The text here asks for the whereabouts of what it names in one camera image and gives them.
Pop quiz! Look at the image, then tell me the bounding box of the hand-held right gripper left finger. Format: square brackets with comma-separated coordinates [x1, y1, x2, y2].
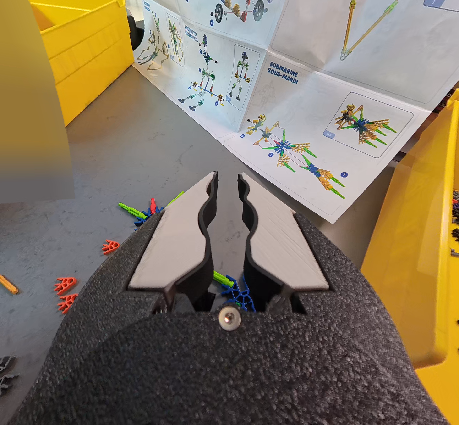
[128, 171, 219, 312]

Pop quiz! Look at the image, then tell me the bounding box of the pile of dark construction pieces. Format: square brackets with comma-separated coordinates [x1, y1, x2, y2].
[449, 189, 459, 325]

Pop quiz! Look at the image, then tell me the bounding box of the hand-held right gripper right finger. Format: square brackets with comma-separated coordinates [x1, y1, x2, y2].
[237, 173, 330, 312]

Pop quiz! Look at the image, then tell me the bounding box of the yellow bin with colourful pieces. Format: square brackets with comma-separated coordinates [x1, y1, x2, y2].
[22, 0, 135, 128]

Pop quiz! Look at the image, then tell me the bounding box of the grey snowflake connector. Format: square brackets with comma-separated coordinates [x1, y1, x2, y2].
[0, 356, 19, 396]

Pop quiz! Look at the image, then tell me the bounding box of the blue yellow green toy model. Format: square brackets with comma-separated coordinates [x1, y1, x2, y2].
[213, 271, 257, 313]

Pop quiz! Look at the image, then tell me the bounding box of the white folded instruction sheet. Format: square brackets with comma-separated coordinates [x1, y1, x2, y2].
[124, 0, 459, 224]

